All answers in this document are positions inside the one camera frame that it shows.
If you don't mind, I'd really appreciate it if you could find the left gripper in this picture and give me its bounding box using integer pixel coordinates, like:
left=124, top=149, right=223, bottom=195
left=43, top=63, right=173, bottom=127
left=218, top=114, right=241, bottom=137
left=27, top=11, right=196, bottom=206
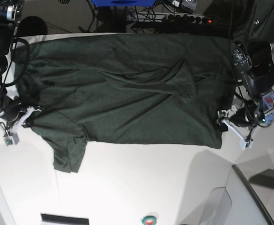
left=216, top=89, right=274, bottom=133

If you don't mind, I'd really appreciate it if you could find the dark green t-shirt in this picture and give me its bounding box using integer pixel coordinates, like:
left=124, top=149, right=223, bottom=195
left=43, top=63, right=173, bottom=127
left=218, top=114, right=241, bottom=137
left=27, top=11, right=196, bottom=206
left=15, top=34, right=236, bottom=173

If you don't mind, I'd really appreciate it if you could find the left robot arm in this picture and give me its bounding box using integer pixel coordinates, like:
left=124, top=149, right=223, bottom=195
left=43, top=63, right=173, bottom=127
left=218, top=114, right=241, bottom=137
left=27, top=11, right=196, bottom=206
left=217, top=0, right=274, bottom=131

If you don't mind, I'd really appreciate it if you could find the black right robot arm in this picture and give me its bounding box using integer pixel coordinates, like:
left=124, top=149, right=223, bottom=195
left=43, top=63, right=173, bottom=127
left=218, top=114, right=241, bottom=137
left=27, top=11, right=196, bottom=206
left=0, top=0, right=24, bottom=122

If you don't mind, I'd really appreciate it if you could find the black power strip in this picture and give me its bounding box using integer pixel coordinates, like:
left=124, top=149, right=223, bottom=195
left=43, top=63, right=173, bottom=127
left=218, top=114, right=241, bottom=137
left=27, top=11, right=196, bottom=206
left=165, top=14, right=213, bottom=25

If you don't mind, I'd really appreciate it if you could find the red green emergency button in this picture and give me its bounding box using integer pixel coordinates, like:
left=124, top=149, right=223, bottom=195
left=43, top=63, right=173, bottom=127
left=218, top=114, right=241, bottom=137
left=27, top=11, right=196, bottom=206
left=142, top=216, right=157, bottom=225

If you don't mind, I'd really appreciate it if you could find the blue box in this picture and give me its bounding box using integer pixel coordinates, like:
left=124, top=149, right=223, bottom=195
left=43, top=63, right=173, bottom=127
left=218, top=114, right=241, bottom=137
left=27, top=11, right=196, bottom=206
left=91, top=0, right=155, bottom=7

